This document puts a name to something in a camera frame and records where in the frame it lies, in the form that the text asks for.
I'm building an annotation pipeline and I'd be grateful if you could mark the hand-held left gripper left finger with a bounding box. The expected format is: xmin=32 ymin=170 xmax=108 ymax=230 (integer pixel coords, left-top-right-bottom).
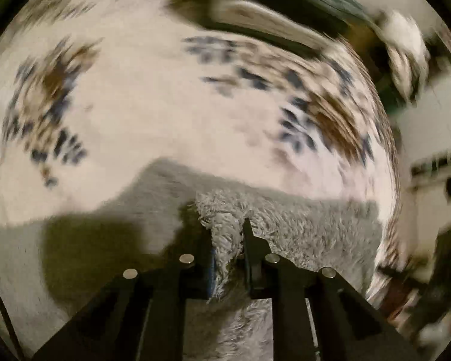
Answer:
xmin=32 ymin=205 xmax=216 ymax=361

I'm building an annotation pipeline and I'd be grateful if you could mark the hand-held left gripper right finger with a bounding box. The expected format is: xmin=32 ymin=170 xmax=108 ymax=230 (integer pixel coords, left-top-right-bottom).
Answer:
xmin=242 ymin=218 xmax=422 ymax=361

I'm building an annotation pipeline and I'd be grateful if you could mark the grey fluffy towel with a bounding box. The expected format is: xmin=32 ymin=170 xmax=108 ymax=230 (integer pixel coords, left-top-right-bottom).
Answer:
xmin=0 ymin=157 xmax=385 ymax=361

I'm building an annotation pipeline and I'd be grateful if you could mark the floral bed quilt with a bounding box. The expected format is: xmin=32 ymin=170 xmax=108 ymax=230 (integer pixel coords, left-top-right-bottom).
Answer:
xmin=0 ymin=0 xmax=403 ymax=309

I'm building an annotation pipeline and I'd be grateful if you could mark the white wardrobe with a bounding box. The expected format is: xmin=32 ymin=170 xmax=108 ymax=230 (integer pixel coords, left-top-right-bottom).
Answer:
xmin=394 ymin=71 xmax=451 ymax=241

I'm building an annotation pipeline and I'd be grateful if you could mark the white jacket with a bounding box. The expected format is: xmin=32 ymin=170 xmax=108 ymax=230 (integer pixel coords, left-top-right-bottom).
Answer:
xmin=379 ymin=9 xmax=431 ymax=96

